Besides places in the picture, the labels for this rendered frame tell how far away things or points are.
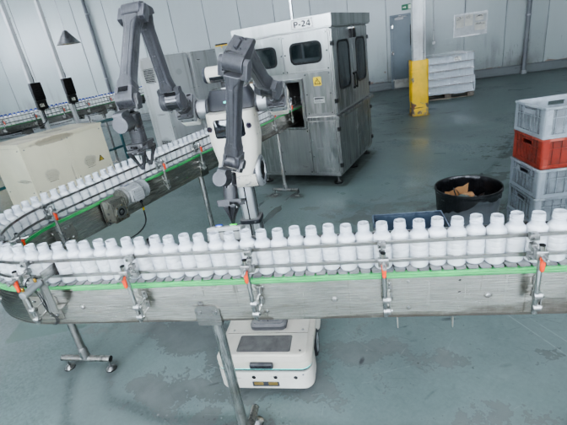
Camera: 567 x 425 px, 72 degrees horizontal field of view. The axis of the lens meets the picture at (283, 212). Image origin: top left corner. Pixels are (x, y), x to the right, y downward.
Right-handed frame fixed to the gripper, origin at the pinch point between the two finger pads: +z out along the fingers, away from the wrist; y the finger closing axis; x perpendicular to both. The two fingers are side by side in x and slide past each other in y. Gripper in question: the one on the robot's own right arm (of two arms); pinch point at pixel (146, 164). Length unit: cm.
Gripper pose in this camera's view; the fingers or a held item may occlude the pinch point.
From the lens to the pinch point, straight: 159.1
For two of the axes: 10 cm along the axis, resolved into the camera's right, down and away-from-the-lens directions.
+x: 9.8, -0.7, -1.8
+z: 1.4, 9.1, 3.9
